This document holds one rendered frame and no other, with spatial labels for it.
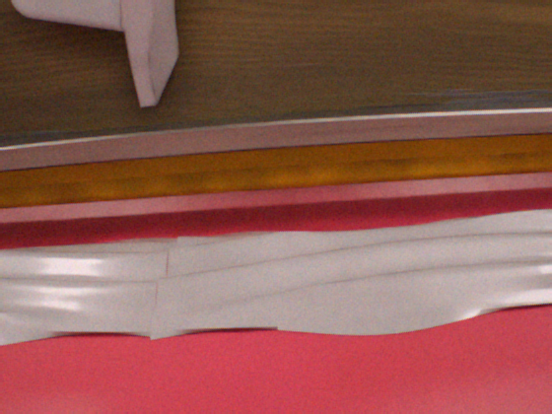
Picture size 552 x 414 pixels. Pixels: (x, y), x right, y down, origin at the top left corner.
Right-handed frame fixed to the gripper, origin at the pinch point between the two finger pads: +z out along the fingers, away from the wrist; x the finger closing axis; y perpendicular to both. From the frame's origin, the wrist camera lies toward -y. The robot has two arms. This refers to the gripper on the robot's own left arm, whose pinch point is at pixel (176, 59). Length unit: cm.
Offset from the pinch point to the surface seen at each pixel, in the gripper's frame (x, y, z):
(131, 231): 2.4, 2.2, 6.2
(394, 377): 13.1, -6.6, 6.2
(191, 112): 1.5, -0.6, 1.9
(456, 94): 1.5, -10.8, 1.8
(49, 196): 0.5, 6.2, 5.2
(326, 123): 2.8, -5.6, 2.4
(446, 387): 13.8, -7.8, 6.2
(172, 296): 9.0, -0.6, 5.7
